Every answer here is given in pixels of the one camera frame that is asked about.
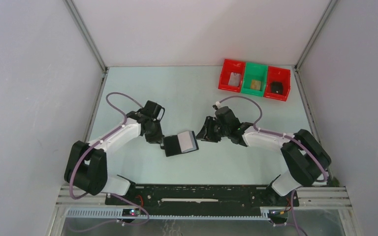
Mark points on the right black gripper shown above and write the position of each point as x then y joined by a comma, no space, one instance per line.
205,134

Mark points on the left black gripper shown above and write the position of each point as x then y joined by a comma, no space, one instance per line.
157,138

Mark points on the black leather card holder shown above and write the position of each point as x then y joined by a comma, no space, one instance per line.
184,142

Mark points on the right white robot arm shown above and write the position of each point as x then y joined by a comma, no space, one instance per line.
306,160

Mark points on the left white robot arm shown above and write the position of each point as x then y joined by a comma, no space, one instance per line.
87,167

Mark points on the silver card in bin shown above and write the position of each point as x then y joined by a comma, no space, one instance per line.
234,79

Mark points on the tan object in bin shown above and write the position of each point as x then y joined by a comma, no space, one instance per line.
256,84

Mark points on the left red bin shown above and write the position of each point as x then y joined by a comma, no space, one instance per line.
229,66

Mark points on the red bin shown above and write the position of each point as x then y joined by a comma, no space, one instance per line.
229,66
280,75

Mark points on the green bin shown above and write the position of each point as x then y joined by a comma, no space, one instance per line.
255,79

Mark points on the black object in bin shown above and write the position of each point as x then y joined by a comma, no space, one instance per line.
276,87

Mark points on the right red bin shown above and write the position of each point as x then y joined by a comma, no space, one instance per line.
280,75

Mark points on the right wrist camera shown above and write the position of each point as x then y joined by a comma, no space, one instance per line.
217,105

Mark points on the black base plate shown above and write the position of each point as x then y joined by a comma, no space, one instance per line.
169,198

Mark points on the grey cable duct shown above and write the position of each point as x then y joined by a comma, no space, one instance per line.
119,213

